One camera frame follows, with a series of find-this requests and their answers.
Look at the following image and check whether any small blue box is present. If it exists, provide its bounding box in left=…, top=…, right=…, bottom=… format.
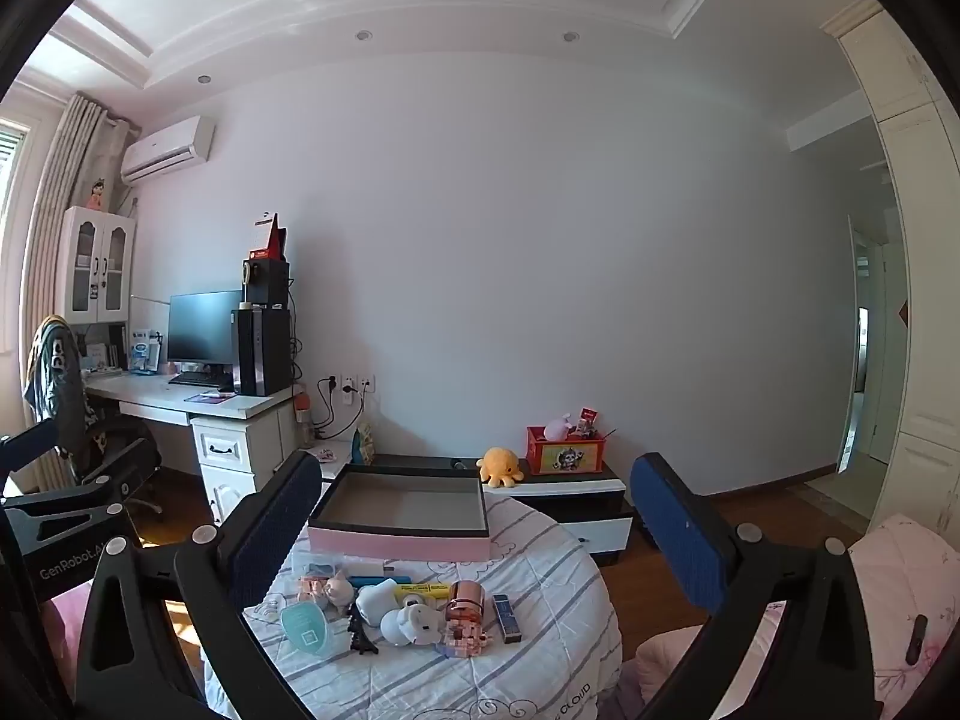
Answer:
left=491, top=594, right=522, bottom=644

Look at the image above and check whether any pink pig figurine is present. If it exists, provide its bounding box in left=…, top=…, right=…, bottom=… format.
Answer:
left=300, top=572, right=355, bottom=610

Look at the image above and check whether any blue and white box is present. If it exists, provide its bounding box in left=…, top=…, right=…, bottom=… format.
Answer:
left=127, top=326, right=162, bottom=374

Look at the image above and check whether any pink block cat figure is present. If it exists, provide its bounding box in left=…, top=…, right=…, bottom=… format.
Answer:
left=439, top=619, right=496, bottom=659

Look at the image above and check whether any pink floral bedding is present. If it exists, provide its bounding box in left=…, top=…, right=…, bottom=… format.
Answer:
left=615, top=514, right=960, bottom=720

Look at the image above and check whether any black computer tower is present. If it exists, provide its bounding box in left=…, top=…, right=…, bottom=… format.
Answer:
left=231, top=307, right=293, bottom=397

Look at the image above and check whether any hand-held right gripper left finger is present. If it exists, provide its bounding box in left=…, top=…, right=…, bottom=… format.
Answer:
left=75, top=451, right=323, bottom=720

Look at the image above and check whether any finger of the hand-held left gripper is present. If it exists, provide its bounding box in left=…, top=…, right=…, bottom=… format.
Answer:
left=0, top=418, right=59, bottom=477

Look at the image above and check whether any pink storage box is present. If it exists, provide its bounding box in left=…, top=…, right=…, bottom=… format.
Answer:
left=307, top=465, right=492, bottom=562

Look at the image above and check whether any black and white low cabinet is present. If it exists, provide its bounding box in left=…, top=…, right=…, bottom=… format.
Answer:
left=371, top=452, right=635, bottom=567

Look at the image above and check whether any black office chair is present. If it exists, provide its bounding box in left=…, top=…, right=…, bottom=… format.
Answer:
left=22, top=315, right=166, bottom=522

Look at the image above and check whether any rose gold cup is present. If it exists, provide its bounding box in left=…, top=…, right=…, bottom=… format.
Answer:
left=446, top=580, right=485, bottom=625

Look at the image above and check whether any window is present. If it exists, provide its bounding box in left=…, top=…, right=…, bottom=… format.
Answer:
left=0, top=120, right=31, bottom=361

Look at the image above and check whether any white nightstand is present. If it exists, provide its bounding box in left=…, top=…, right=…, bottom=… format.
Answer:
left=296, top=439, right=357, bottom=481

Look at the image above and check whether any black hair clip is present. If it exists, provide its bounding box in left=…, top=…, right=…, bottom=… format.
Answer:
left=346, top=606, right=380, bottom=655

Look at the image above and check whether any red desk calendar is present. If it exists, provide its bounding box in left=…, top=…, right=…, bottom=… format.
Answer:
left=250, top=212, right=290, bottom=260

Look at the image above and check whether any teal oval case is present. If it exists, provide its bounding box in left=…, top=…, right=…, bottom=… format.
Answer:
left=281, top=601, right=331, bottom=653

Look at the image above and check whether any white camera-shaped gadget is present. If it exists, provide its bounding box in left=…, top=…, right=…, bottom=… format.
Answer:
left=380, top=604, right=443, bottom=647

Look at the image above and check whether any red printed crate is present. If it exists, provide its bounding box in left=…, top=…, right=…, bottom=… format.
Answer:
left=526, top=426, right=607, bottom=475

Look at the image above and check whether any white glass-door cabinet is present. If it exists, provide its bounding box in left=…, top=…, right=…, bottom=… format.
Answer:
left=60, top=206, right=138, bottom=327

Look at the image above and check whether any white desk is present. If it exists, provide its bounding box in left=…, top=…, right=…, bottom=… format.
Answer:
left=79, top=367, right=308, bottom=526

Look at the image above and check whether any black power cable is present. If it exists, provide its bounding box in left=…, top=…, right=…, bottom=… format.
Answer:
left=311, top=390, right=368, bottom=440

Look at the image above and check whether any white air conditioner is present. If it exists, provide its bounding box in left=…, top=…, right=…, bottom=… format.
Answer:
left=120, top=115, right=216, bottom=185

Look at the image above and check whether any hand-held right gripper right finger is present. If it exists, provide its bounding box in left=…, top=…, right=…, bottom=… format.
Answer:
left=628, top=452, right=882, bottom=720

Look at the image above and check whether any beige curtain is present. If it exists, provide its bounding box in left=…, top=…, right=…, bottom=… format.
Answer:
left=15, top=92, right=137, bottom=496

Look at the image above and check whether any white wardrobe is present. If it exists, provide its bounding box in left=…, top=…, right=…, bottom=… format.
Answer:
left=821, top=0, right=960, bottom=533

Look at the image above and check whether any black speaker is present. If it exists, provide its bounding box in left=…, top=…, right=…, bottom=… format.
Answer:
left=241, top=259, right=291, bottom=308

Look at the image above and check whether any black computer monitor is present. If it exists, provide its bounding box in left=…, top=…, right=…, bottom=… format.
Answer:
left=166, top=290, right=245, bottom=383

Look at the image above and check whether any yellow octopus plush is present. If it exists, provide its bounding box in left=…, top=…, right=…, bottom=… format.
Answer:
left=478, top=448, right=530, bottom=487

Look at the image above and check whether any white door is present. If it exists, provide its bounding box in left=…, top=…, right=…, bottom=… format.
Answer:
left=836, top=214, right=867, bottom=477

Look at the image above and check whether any dark jacket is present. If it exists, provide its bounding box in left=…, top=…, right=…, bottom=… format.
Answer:
left=22, top=315, right=91, bottom=458

